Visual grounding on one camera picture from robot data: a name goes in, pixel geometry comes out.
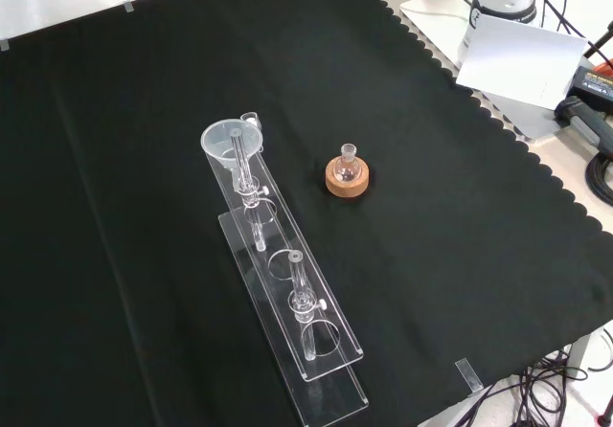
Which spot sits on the clear plastic funnel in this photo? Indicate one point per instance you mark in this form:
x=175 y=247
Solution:
x=218 y=142

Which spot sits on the clear acrylic funnel stand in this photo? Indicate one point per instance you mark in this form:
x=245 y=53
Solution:
x=330 y=336

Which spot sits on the small glass round-bottom flask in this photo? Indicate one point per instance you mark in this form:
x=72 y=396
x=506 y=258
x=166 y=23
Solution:
x=347 y=168

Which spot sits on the black scalloped bench cloth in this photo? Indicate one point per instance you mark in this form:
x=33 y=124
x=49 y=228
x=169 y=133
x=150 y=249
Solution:
x=143 y=254

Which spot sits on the clear tape strip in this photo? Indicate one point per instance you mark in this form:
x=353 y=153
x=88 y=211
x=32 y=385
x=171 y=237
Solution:
x=4 y=44
x=469 y=374
x=129 y=7

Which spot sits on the white paper card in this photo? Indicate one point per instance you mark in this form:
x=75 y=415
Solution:
x=517 y=63

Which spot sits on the black power adapter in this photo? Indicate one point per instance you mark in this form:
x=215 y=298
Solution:
x=594 y=84

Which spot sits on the grey table leg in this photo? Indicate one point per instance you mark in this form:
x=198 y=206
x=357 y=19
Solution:
x=582 y=350

